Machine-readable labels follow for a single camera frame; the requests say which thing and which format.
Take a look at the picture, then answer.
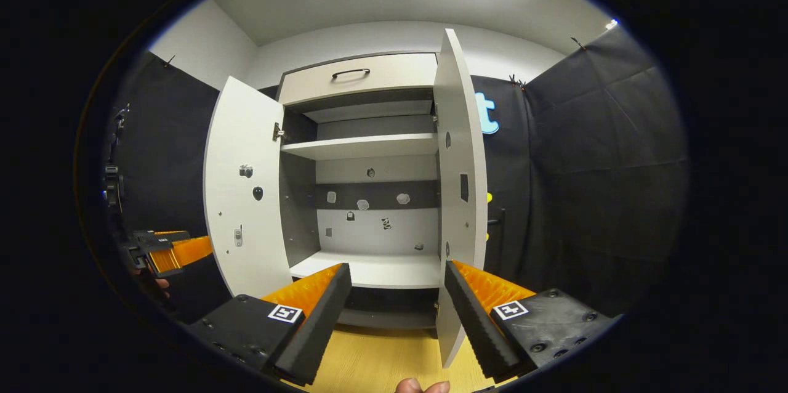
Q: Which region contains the beige cabinet door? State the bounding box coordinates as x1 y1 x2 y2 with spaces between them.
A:
433 28 490 369
203 76 293 300

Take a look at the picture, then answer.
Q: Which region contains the white cabinet shelf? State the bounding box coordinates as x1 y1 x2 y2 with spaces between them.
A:
280 133 439 161
289 250 444 289

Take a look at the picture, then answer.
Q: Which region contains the beige cabinet drawer front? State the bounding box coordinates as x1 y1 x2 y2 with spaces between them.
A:
278 53 439 105

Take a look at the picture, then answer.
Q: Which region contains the black backdrop cloth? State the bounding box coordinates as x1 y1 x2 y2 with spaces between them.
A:
105 23 690 320

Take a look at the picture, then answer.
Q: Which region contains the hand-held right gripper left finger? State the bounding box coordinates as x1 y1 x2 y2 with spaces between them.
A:
188 262 353 386

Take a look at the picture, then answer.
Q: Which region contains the grey double-door shoe cabinet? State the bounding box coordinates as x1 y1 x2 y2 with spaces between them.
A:
277 51 444 329

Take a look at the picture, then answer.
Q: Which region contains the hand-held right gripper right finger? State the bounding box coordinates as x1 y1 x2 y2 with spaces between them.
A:
443 259 622 383

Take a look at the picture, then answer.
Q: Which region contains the black door handle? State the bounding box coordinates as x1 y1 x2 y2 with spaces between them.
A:
485 207 507 245

